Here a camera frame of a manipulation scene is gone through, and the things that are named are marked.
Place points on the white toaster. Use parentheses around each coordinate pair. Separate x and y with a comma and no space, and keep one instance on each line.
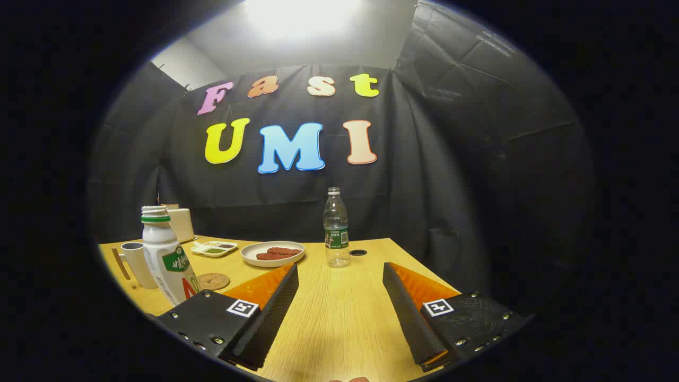
(183,225)

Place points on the round cork coaster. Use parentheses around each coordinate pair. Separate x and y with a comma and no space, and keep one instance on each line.
(215,280)

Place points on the black table grommet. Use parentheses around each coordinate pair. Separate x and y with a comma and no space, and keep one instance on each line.
(358,252)

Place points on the white round plate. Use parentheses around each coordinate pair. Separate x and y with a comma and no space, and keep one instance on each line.
(248,250)

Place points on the white divided bean dish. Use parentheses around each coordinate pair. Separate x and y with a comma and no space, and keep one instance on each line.
(212,253)

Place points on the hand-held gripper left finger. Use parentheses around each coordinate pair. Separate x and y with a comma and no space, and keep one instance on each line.
(270,318)

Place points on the red sausage strip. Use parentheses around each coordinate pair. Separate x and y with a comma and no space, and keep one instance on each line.
(270,257)
(284,251)

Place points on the wooden table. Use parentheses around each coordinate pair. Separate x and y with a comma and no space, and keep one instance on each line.
(339,307)

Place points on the clear plastic water bottle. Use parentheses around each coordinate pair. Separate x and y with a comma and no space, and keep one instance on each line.
(336,228)

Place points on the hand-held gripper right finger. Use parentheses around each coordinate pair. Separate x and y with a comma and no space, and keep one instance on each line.
(411,318)

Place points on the ceiling light panel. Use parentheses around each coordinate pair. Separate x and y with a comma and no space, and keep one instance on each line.
(302,16)

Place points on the bread slice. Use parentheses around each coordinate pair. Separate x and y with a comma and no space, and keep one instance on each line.
(170,206)

